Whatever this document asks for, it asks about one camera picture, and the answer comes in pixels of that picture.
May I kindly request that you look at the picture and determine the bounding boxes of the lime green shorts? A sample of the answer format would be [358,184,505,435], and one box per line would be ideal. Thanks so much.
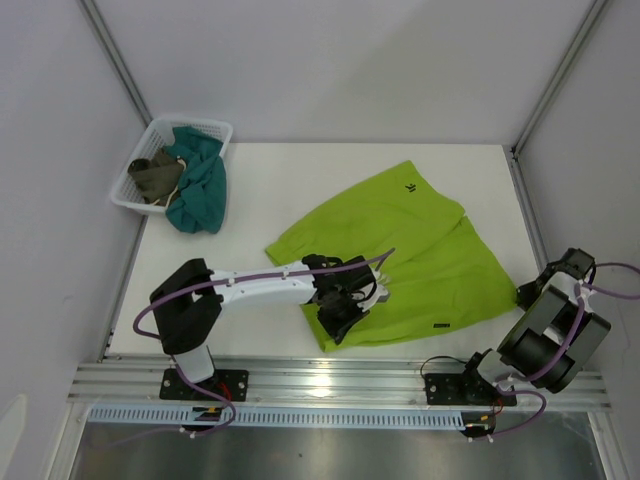
[265,161,516,353]

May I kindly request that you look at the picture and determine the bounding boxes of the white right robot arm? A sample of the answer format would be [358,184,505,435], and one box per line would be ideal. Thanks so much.
[456,248,611,405]

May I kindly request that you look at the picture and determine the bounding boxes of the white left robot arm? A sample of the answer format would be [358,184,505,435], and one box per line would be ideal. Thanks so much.
[150,254,390,400]

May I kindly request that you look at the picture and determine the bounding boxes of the teal shorts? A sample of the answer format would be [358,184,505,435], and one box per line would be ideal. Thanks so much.
[165,126,227,234]

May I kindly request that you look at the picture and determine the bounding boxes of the olive brown shorts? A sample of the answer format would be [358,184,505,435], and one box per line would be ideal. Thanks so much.
[127,148,187,207]

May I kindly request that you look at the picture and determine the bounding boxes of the white plastic basket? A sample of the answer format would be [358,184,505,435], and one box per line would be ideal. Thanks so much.
[110,114,234,216]

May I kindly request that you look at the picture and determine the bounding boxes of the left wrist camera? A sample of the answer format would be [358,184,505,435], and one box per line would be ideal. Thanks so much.
[365,271,391,304]

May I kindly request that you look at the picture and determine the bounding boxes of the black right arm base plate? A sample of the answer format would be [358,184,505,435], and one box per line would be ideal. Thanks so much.
[420,353,517,407]

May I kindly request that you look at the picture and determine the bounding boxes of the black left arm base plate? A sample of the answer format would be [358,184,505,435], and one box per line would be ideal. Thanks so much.
[159,369,249,402]

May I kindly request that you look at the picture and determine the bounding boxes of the slotted grey cable duct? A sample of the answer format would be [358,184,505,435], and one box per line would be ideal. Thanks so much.
[87,404,465,431]

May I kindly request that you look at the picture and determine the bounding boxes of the aluminium mounting rail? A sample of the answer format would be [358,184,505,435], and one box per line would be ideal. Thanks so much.
[67,355,614,412]

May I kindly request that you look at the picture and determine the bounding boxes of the right aluminium corner post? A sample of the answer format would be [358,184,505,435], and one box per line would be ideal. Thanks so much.
[511,0,613,159]

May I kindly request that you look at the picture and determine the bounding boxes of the aluminium corner post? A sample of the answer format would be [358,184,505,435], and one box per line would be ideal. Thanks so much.
[511,0,613,159]
[77,0,153,126]

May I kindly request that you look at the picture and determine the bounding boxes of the left aluminium corner post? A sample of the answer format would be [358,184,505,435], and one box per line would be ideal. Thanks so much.
[77,0,153,126]

